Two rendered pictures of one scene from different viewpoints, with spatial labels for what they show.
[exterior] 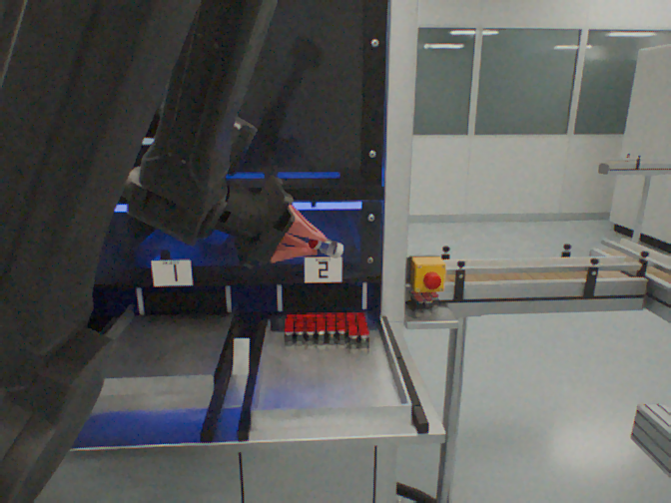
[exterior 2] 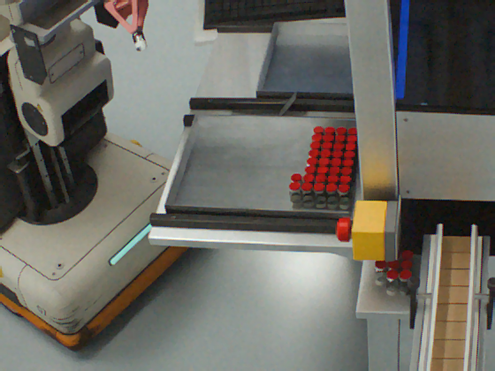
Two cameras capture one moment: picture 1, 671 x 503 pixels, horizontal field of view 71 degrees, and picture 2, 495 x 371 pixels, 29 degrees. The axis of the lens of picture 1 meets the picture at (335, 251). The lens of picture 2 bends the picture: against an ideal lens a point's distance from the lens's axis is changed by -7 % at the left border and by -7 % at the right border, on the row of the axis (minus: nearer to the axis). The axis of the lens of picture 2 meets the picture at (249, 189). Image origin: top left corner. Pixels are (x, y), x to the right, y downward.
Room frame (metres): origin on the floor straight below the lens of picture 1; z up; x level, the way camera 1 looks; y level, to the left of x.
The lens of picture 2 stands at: (1.28, -1.36, 2.20)
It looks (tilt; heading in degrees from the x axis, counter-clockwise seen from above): 43 degrees down; 110
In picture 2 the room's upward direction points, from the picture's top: 10 degrees counter-clockwise
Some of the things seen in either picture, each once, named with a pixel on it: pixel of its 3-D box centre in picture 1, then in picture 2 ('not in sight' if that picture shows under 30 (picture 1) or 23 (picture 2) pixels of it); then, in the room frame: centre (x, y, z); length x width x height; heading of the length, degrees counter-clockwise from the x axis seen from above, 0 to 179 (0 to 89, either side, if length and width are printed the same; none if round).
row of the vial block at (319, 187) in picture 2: (326, 332); (325, 166); (0.93, 0.02, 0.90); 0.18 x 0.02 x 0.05; 93
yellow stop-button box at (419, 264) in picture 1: (426, 272); (375, 230); (1.06, -0.22, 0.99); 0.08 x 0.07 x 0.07; 4
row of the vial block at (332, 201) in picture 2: (326, 328); (337, 166); (0.95, 0.02, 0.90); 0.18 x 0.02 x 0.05; 93
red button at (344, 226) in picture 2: (431, 279); (347, 230); (1.02, -0.22, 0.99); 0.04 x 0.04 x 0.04; 4
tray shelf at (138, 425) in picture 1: (244, 366); (303, 120); (0.85, 0.19, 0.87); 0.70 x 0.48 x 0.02; 94
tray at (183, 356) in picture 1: (167, 340); (344, 62); (0.91, 0.36, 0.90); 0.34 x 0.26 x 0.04; 4
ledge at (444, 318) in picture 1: (425, 313); (399, 287); (1.11, -0.23, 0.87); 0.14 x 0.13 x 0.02; 4
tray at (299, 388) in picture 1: (328, 362); (268, 167); (0.82, 0.01, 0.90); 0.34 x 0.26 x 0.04; 3
